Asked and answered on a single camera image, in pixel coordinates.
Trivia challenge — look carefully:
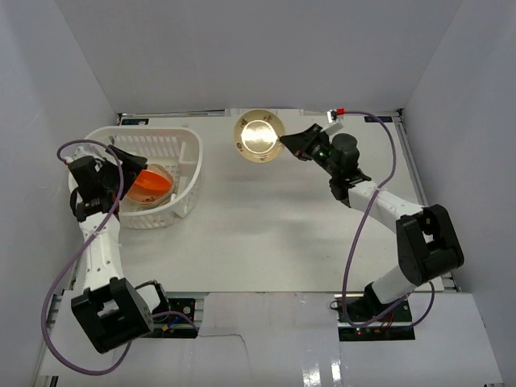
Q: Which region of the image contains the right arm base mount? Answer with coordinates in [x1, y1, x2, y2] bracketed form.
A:
[332, 296, 416, 342]

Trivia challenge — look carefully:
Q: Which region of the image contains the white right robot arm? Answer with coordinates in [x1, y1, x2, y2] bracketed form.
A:
[279, 124, 464, 327]

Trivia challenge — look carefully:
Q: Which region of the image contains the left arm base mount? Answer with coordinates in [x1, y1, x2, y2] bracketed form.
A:
[143, 297, 201, 339]

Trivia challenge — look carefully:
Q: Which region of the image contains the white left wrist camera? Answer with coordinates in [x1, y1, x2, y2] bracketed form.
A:
[64, 144, 104, 164]

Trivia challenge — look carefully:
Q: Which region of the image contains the white plastic basket bin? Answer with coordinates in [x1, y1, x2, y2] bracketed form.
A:
[69, 126, 202, 230]

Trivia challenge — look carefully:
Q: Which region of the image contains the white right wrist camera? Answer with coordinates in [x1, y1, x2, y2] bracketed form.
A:
[322, 108, 346, 137]

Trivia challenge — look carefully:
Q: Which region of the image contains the cream round flower plate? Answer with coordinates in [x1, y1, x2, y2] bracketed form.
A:
[126, 164, 173, 205]

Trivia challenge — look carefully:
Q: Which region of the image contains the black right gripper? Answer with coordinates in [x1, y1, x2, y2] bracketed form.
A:
[280, 125, 339, 179]

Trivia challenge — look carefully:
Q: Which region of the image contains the orange round plate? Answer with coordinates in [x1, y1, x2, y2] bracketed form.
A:
[131, 169, 172, 196]

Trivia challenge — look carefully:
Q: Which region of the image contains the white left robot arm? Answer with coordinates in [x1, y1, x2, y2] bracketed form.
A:
[67, 144, 171, 353]

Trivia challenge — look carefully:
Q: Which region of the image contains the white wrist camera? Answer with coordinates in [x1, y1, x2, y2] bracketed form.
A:
[64, 144, 104, 164]
[322, 108, 346, 137]

